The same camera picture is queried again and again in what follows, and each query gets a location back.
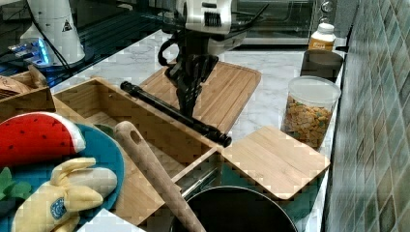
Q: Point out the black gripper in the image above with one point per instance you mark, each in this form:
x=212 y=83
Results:
x=193 y=65

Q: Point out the wooden drawer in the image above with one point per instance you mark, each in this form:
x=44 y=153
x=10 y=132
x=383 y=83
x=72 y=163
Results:
x=96 y=101

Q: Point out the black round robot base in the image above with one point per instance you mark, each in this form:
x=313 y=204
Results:
x=38 y=53

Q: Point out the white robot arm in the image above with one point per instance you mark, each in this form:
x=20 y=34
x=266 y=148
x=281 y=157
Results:
x=202 y=29

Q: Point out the bamboo cutting board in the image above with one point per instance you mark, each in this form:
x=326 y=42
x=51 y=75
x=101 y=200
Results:
x=224 y=94

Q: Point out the stainless toaster oven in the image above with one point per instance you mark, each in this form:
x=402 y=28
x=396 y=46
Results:
x=288 y=22

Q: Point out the teal plate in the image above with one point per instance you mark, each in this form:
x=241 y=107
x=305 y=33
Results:
x=106 y=176

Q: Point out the teal canister bamboo lid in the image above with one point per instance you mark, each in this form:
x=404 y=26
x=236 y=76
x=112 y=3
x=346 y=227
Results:
x=281 y=166

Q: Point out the clear jar of cereal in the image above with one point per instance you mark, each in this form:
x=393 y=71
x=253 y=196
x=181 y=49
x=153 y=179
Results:
x=309 y=109

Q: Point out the black utensil holder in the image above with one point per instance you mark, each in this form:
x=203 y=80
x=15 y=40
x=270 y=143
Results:
x=234 y=209

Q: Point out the dark grey cup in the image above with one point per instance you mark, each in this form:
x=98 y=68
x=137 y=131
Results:
x=321 y=63

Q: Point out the orange bottle white cap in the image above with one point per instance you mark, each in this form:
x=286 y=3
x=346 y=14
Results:
x=323 y=38

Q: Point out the plush banana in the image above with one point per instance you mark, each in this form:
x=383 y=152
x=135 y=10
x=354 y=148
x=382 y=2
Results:
x=55 y=205

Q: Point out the plush watermelon slice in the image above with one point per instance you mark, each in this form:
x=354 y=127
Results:
x=38 y=136

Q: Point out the small wooden tea box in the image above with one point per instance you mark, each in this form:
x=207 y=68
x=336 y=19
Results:
x=24 y=92

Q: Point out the black drawer handle bar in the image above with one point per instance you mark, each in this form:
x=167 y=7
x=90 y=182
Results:
x=208 y=131

